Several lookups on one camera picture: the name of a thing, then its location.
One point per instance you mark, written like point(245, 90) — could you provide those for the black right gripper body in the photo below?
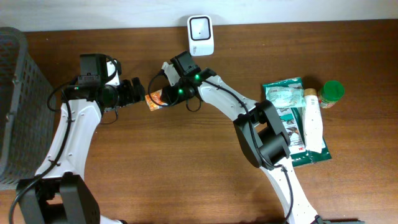
point(171, 93)

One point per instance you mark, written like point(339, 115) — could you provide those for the grey plastic mesh basket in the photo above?
point(26, 122)

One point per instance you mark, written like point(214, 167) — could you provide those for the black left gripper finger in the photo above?
point(137, 85)
point(139, 97)

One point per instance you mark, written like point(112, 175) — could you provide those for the green lid jar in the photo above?
point(330, 93)

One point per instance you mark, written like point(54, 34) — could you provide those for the small orange packet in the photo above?
point(154, 101)

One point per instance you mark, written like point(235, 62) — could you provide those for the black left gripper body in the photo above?
point(118, 100)

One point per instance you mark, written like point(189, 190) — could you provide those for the white cream tube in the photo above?
point(312, 121)

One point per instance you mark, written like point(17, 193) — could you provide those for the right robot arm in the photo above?
point(262, 137)

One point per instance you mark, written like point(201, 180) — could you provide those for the mint green tissue packet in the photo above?
point(285, 97)

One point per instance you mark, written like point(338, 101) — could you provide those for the white barcode scanner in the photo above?
point(200, 35)

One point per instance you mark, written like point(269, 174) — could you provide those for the green wipes packet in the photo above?
point(292, 121)

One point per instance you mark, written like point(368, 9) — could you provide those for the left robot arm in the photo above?
point(58, 193)

